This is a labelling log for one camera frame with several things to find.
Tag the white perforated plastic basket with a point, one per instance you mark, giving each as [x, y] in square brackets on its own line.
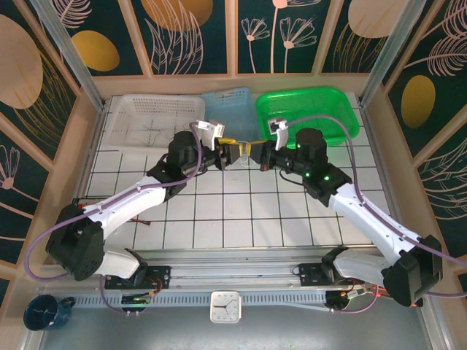
[146, 109]

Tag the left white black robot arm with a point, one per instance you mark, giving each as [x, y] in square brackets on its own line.
[138, 197]

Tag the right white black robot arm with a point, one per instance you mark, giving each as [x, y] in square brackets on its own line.
[365, 222]

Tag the light blue plastic basket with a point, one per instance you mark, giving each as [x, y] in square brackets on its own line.
[241, 109]

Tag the green plastic basket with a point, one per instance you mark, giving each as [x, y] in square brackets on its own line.
[328, 109]

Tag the white square analog clock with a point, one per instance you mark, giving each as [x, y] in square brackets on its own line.
[225, 307]

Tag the dark blue mug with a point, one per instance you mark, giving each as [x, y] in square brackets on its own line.
[40, 313]

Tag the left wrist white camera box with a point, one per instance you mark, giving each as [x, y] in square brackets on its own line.
[209, 133]

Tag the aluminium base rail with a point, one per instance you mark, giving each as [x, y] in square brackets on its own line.
[233, 271]

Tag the aluminium frame post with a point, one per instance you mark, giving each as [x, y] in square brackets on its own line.
[71, 54]
[388, 54]

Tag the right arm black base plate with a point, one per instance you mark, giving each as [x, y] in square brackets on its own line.
[310, 275]

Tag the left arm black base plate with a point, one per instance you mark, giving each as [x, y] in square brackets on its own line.
[160, 275]

